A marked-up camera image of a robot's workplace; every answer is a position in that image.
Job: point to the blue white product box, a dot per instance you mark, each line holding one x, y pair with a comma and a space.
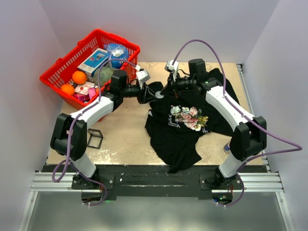
93, 62

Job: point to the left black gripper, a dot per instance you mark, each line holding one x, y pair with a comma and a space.
145, 95

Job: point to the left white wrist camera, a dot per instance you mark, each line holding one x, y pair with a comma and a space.
142, 75

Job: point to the green melon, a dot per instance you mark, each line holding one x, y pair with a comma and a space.
104, 76

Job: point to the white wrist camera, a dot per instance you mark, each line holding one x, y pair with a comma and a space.
172, 67
142, 75

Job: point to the orange fruit lower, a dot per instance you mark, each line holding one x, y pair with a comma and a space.
68, 89

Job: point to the orange fruit upper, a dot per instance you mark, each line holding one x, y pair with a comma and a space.
79, 77

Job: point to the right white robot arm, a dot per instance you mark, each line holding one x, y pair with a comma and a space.
248, 131

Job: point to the white red snack packet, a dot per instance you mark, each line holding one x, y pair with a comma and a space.
84, 88

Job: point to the blue plastic bag item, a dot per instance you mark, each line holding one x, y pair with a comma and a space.
116, 51

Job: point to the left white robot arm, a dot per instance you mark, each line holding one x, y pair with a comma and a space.
69, 136

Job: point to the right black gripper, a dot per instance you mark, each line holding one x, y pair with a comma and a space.
172, 87

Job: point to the black printed t-shirt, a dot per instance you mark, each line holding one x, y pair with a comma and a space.
174, 126

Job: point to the orange fruit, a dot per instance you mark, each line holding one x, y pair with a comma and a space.
79, 77
68, 89

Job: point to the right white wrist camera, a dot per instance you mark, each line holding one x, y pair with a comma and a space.
172, 67

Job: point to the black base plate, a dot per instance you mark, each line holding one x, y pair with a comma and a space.
151, 181

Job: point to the black square frame stand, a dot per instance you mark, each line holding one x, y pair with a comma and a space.
95, 138

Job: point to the pink snack packet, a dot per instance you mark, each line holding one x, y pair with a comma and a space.
87, 96

